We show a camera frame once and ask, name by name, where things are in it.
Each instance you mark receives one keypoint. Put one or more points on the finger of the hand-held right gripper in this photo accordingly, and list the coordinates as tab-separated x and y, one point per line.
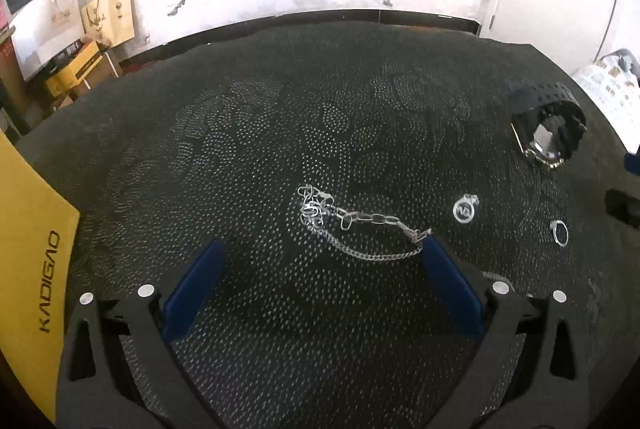
634	161
622	209

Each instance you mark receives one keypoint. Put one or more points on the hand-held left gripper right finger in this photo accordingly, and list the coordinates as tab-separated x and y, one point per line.
452	289

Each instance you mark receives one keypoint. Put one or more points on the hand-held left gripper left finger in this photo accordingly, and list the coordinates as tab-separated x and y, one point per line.
192	294

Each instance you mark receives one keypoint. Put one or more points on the patterned white cloth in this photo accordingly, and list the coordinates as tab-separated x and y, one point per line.
612	84

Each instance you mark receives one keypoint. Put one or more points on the yellow flat box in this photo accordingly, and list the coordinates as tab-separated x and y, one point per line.
30	259

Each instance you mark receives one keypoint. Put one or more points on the dark dotted table cloth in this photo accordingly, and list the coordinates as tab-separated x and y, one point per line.
310	119

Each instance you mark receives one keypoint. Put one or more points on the yellow and black box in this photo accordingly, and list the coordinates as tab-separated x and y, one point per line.
75	69

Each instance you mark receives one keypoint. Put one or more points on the tan cardboard box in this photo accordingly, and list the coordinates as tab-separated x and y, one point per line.
109	16

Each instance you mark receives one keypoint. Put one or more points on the white paper bag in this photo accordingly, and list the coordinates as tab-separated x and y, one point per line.
52	26

